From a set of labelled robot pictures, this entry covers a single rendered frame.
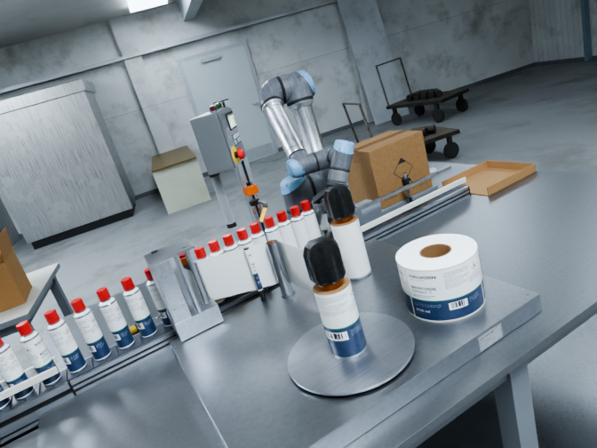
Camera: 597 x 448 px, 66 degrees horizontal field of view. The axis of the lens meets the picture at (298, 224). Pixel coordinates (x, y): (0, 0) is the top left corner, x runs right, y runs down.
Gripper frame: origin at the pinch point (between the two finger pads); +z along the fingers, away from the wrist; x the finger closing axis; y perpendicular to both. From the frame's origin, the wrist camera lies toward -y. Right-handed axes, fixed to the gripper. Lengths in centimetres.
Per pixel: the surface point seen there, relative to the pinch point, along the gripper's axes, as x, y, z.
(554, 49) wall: 817, -534, -399
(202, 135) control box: -51, -2, -26
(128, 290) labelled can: -67, 2, 25
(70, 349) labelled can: -80, 3, 44
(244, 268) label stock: -34.6, 12.9, 12.7
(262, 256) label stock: -30.7, 15.9, 7.5
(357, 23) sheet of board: 386, -644, -336
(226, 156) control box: -42.8, 0.8, -21.4
